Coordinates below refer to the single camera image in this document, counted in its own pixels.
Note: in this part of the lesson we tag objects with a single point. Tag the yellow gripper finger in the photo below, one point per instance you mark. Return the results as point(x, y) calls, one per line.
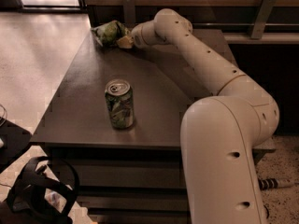
point(126, 42)

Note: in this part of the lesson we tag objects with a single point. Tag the green jalapeno chip bag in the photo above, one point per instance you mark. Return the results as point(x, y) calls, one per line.
point(108, 34)

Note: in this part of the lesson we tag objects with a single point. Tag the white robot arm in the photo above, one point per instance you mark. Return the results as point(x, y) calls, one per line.
point(218, 132)

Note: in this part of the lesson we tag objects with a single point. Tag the green soda can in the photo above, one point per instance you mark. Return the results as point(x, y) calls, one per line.
point(120, 103)

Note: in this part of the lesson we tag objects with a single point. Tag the grey drawer cabinet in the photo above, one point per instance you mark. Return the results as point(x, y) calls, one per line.
point(172, 91)

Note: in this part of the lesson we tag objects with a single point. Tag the black side table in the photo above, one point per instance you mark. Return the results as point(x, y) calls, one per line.
point(16, 141)

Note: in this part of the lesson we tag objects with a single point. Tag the left metal wall bracket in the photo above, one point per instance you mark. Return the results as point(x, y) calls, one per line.
point(129, 12)

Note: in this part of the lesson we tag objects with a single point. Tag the metal wall bracket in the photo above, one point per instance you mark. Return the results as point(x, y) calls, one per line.
point(262, 16)
point(129, 12)

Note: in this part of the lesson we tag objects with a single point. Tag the right metal wall bracket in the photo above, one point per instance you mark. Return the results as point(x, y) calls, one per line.
point(262, 16)

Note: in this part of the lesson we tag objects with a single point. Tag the black headset with straps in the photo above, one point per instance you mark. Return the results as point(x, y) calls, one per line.
point(27, 195)

